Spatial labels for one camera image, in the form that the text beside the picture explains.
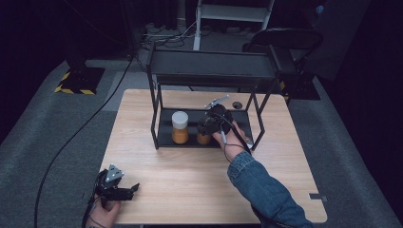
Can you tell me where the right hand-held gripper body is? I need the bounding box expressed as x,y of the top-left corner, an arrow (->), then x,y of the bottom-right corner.
202,94 -> 236,136

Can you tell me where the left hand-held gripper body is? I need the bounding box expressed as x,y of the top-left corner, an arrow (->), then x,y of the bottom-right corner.
93,162 -> 135,204

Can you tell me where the white-lidded amber jar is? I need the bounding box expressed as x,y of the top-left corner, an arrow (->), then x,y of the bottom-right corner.
170,110 -> 190,145

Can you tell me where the black two-tier metal rack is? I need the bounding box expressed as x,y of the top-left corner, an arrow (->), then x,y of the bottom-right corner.
145,42 -> 283,151

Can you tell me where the person's right hand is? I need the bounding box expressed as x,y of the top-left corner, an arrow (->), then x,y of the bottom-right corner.
211,121 -> 252,163

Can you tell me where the person's left hand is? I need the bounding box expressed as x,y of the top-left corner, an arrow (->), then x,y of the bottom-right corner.
86,198 -> 123,228

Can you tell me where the black stand base hazard tape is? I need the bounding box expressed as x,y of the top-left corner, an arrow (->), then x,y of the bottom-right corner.
278,70 -> 321,103
53,47 -> 106,96

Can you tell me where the black chair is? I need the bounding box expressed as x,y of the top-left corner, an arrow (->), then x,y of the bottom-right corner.
241,27 -> 324,66

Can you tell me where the long black floor cable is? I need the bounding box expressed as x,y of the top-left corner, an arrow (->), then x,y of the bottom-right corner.
32,53 -> 136,228

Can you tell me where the tangle of floor cables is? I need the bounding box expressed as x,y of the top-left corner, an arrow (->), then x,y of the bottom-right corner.
138,21 -> 198,50

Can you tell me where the white metal frame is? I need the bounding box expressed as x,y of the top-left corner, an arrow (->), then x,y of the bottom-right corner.
192,0 -> 277,51

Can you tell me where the grey table edge bracket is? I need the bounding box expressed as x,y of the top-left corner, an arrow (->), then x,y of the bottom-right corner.
308,192 -> 329,203

